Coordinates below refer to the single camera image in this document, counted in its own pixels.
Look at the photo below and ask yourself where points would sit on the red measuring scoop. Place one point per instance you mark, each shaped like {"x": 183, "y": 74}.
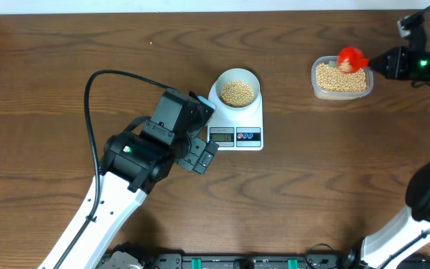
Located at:
{"x": 351, "y": 60}

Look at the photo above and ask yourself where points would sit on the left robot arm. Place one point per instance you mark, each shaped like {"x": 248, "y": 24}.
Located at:
{"x": 133, "y": 162}

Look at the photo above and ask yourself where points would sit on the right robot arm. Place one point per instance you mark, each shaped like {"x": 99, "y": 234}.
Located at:
{"x": 409, "y": 230}

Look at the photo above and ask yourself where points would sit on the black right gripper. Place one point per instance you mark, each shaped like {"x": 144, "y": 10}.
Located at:
{"x": 397, "y": 69}

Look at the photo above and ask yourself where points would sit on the clear plastic container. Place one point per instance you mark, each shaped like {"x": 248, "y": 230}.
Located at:
{"x": 342, "y": 95}

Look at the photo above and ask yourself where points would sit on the yellow soybeans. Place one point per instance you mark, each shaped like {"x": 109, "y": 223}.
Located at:
{"x": 329, "y": 77}

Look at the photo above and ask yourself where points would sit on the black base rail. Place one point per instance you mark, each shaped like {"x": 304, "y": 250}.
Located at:
{"x": 129, "y": 255}

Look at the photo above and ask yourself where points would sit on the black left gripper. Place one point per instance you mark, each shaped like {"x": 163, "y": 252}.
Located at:
{"x": 200, "y": 154}

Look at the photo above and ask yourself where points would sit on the grey round bowl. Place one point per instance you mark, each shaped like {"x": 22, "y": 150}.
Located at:
{"x": 237, "y": 74}

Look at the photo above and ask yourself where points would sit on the white digital kitchen scale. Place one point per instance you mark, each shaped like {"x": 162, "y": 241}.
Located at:
{"x": 237, "y": 129}

